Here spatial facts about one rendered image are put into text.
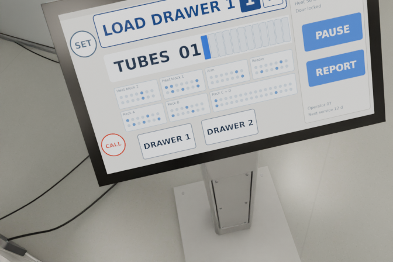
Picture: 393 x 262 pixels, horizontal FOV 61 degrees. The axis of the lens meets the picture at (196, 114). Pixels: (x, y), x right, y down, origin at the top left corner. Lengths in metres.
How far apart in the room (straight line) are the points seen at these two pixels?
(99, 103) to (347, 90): 0.42
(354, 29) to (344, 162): 1.17
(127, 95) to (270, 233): 1.08
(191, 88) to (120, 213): 1.17
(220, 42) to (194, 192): 1.10
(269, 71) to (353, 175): 1.20
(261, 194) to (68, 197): 0.91
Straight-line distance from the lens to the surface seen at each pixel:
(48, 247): 1.74
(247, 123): 0.58
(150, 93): 0.55
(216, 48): 0.55
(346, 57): 0.62
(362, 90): 0.64
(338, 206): 1.64
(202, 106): 0.56
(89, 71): 0.56
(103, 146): 0.59
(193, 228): 1.52
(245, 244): 1.49
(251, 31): 0.56
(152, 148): 0.58
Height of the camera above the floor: 1.50
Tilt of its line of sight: 56 degrees down
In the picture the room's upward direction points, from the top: 11 degrees counter-clockwise
